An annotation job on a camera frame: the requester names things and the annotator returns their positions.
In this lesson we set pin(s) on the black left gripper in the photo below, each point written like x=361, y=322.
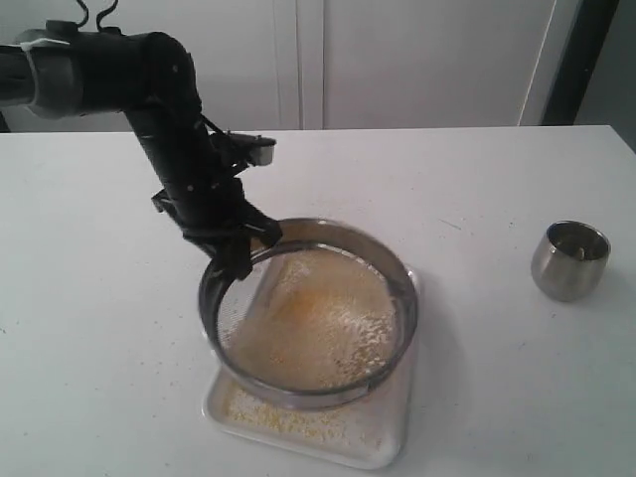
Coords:
x=206, y=196

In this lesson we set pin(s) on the round steel mesh sieve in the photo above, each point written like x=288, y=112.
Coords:
x=226, y=305

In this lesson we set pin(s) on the yellow and white grain mix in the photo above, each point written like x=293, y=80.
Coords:
x=315, y=340

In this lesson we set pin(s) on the small steel cup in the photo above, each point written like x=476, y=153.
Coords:
x=570, y=260

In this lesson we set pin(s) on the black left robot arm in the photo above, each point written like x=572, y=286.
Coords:
x=59, y=72

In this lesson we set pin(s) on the white cabinet with doors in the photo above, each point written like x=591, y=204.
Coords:
x=265, y=65

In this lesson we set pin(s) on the white square plastic tray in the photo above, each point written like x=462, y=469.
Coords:
x=366, y=434

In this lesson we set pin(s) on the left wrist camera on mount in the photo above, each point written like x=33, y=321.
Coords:
x=239, y=150

